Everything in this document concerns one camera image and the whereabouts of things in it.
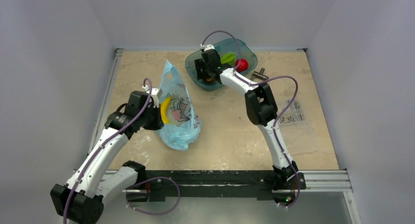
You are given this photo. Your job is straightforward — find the clear plastic screw box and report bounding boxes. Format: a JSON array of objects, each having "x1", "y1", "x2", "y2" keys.
[{"x1": 277, "y1": 99, "x2": 318, "y2": 156}]

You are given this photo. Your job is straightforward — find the purple cable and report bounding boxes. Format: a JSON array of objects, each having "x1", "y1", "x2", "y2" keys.
[
  {"x1": 61, "y1": 78, "x2": 182, "y2": 224},
  {"x1": 201, "y1": 30, "x2": 302, "y2": 209}
]

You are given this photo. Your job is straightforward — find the red fake apple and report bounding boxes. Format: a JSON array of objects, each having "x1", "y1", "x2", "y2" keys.
[{"x1": 234, "y1": 59, "x2": 249, "y2": 72}]

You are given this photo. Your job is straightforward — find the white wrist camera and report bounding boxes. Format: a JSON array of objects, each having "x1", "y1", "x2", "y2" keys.
[
  {"x1": 142, "y1": 85, "x2": 162, "y2": 108},
  {"x1": 200, "y1": 44, "x2": 215, "y2": 52}
]

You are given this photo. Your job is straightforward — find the yellow fake banana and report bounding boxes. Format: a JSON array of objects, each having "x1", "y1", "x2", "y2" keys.
[{"x1": 160, "y1": 95, "x2": 172, "y2": 124}]

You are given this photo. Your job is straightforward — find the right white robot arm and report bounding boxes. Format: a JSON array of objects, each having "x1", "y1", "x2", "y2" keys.
[{"x1": 194, "y1": 46, "x2": 306, "y2": 190}]

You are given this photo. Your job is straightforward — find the green fake fruit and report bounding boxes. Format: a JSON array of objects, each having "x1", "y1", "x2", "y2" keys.
[{"x1": 220, "y1": 52, "x2": 236, "y2": 66}]

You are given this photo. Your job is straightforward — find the dark metal clamp tool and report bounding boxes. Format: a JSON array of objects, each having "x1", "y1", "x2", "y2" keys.
[{"x1": 251, "y1": 67, "x2": 269, "y2": 81}]

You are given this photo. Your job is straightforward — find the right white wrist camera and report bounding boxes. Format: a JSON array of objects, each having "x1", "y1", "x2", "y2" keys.
[{"x1": 200, "y1": 44, "x2": 215, "y2": 52}]

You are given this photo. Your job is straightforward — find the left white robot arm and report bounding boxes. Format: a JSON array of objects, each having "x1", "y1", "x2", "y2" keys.
[{"x1": 50, "y1": 88, "x2": 163, "y2": 224}]

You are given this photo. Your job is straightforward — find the light blue plastic bag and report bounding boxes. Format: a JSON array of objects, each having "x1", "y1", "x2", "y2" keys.
[{"x1": 156, "y1": 61, "x2": 202, "y2": 151}]

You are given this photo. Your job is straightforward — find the aluminium frame rail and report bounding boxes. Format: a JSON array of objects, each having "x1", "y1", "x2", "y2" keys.
[{"x1": 66, "y1": 48, "x2": 353, "y2": 193}]

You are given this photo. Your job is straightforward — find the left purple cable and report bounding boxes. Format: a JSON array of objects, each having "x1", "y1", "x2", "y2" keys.
[{"x1": 61, "y1": 78, "x2": 182, "y2": 224}]

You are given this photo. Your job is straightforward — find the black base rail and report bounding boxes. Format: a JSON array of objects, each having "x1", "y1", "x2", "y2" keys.
[{"x1": 121, "y1": 161, "x2": 307, "y2": 204}]

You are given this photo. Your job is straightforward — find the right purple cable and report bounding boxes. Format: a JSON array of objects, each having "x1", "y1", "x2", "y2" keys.
[{"x1": 201, "y1": 30, "x2": 302, "y2": 209}]

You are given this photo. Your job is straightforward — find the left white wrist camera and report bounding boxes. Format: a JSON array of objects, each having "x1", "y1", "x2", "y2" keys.
[{"x1": 142, "y1": 85, "x2": 162, "y2": 108}]

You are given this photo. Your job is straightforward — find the teal plastic tub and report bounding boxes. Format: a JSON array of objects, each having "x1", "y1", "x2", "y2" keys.
[{"x1": 185, "y1": 38, "x2": 258, "y2": 92}]

